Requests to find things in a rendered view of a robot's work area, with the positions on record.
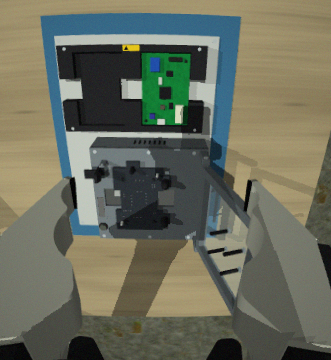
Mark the green circuit board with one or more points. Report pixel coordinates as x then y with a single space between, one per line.
165 88

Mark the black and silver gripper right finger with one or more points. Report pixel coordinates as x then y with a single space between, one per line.
283 305

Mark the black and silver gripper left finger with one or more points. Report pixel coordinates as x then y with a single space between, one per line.
40 306

